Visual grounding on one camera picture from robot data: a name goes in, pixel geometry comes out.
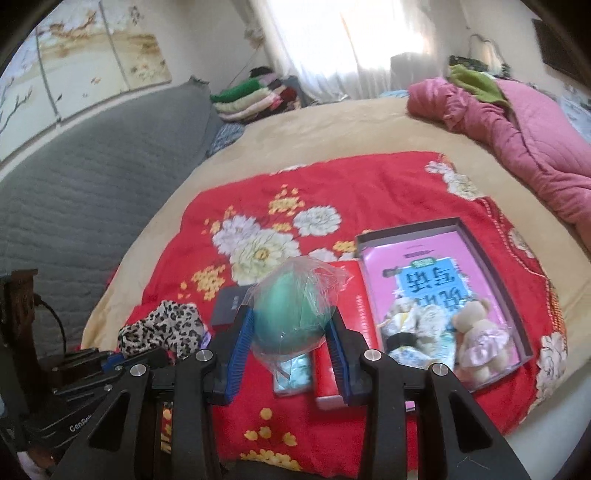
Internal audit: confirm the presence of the dark blue box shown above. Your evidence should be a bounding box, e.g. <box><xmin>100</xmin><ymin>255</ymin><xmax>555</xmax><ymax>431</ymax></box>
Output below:
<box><xmin>211</xmin><ymin>285</ymin><xmax>252</xmax><ymax>329</ymax></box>

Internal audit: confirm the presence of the red floral blanket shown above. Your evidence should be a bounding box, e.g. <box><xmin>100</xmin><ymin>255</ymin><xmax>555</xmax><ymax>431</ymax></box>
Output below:
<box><xmin>143</xmin><ymin>150</ymin><xmax>570</xmax><ymax>480</ymax></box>

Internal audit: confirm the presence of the green ball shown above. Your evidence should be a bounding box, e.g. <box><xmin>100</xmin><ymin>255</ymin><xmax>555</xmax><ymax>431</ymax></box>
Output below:
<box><xmin>249</xmin><ymin>258</ymin><xmax>354</xmax><ymax>371</ymax></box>

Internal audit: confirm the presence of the white curtain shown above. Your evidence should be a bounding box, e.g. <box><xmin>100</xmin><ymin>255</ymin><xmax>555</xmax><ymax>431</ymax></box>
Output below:
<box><xmin>249</xmin><ymin>0</ymin><xmax>467</xmax><ymax>107</ymax></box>

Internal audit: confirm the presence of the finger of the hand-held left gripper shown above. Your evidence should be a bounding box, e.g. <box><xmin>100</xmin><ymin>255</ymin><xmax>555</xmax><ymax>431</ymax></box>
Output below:
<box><xmin>95</xmin><ymin>347</ymin><xmax>169</xmax><ymax>376</ymax></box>

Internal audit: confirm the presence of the red and white box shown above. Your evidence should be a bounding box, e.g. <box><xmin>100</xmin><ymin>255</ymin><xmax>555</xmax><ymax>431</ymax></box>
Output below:
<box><xmin>315</xmin><ymin>263</ymin><xmax>387</xmax><ymax>411</ymax></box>

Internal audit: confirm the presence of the pink quilt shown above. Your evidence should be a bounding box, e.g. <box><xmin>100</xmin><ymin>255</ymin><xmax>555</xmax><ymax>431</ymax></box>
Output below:
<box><xmin>406</xmin><ymin>78</ymin><xmax>591</xmax><ymax>241</ymax></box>

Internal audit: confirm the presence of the dark patterned cloth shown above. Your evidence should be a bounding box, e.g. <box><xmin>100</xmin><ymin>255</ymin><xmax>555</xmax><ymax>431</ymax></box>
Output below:
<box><xmin>449</xmin><ymin>54</ymin><xmax>491</xmax><ymax>73</ymax></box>

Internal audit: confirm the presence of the pink book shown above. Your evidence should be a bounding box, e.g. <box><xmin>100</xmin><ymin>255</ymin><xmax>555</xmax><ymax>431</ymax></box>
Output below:
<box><xmin>362</xmin><ymin>231</ymin><xmax>520</xmax><ymax>384</ymax></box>

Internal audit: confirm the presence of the light blue packaged item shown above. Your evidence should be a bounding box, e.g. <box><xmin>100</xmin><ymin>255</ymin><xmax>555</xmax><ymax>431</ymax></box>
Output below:
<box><xmin>272</xmin><ymin>353</ymin><xmax>315</xmax><ymax>398</ymax></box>

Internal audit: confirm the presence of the blue patterned cloth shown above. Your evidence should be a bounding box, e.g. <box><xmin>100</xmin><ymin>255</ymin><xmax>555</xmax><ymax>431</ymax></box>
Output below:
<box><xmin>205</xmin><ymin>121</ymin><xmax>248</xmax><ymax>158</ymax></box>

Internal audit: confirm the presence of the landscape wall painting panel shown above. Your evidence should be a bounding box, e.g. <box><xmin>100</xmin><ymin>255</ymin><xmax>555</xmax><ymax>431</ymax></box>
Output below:
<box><xmin>99</xmin><ymin>0</ymin><xmax>172</xmax><ymax>91</ymax></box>
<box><xmin>0</xmin><ymin>32</ymin><xmax>62</xmax><ymax>163</ymax></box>
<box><xmin>34</xmin><ymin>0</ymin><xmax>128</xmax><ymax>123</ymax></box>

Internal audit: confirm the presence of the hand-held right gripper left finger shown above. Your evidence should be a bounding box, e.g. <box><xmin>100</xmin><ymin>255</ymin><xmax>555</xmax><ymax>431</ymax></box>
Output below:
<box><xmin>51</xmin><ymin>305</ymin><xmax>256</xmax><ymax>480</ymax></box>

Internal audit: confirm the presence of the black wall television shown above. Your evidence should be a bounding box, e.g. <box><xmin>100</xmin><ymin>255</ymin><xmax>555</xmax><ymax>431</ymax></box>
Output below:
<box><xmin>531</xmin><ymin>18</ymin><xmax>591</xmax><ymax>80</ymax></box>

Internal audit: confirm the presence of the grey quilted headboard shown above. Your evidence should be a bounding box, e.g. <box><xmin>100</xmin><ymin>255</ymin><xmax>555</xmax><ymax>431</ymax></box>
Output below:
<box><xmin>0</xmin><ymin>76</ymin><xmax>227</xmax><ymax>357</ymax></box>

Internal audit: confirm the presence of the grey chair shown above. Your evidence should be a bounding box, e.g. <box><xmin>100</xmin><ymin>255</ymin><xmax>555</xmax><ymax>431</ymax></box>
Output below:
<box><xmin>390</xmin><ymin>53</ymin><xmax>431</xmax><ymax>99</ymax></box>

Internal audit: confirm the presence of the white floral cloth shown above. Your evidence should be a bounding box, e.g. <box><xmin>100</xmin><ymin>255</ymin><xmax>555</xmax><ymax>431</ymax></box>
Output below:
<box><xmin>388</xmin><ymin>323</ymin><xmax>462</xmax><ymax>371</ymax></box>

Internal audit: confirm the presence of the green cloth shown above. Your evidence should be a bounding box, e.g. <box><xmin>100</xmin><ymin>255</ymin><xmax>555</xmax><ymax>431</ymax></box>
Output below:
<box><xmin>445</xmin><ymin>64</ymin><xmax>511</xmax><ymax>110</ymax></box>

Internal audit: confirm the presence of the pile of folded clothes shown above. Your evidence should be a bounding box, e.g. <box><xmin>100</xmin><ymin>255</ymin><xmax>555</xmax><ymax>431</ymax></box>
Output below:
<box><xmin>210</xmin><ymin>67</ymin><xmax>305</xmax><ymax>123</ymax></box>

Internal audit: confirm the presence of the beige teddy bear pink dress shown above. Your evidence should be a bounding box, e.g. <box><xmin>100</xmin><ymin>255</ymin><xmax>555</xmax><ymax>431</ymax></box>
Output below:
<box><xmin>451</xmin><ymin>299</ymin><xmax>511</xmax><ymax>387</ymax></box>

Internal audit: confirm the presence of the dark wooden furniture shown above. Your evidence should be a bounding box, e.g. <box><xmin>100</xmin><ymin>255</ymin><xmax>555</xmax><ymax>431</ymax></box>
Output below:
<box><xmin>0</xmin><ymin>270</ymin><xmax>45</xmax><ymax>416</ymax></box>

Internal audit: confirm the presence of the black power cable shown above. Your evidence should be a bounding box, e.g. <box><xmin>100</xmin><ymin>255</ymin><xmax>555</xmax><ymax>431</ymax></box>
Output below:
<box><xmin>32</xmin><ymin>293</ymin><xmax>68</xmax><ymax>357</ymax></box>

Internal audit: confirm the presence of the white teddy bear purple dress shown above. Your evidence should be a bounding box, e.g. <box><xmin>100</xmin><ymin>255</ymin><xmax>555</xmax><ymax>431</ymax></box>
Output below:
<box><xmin>381</xmin><ymin>295</ymin><xmax>451</xmax><ymax>343</ymax></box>

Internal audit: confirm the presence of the leopard print scrunchie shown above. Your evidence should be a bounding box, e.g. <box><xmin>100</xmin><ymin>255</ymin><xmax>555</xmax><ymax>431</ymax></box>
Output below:
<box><xmin>117</xmin><ymin>300</ymin><xmax>208</xmax><ymax>361</ymax></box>

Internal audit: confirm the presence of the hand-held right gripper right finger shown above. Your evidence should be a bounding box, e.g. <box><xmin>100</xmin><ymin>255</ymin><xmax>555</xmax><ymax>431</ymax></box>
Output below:
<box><xmin>323</xmin><ymin>308</ymin><xmax>532</xmax><ymax>480</ymax></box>

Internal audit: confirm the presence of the beige bed sheet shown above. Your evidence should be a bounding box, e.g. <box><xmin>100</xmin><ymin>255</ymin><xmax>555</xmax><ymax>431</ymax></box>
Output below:
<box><xmin>81</xmin><ymin>92</ymin><xmax>591</xmax><ymax>462</ymax></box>

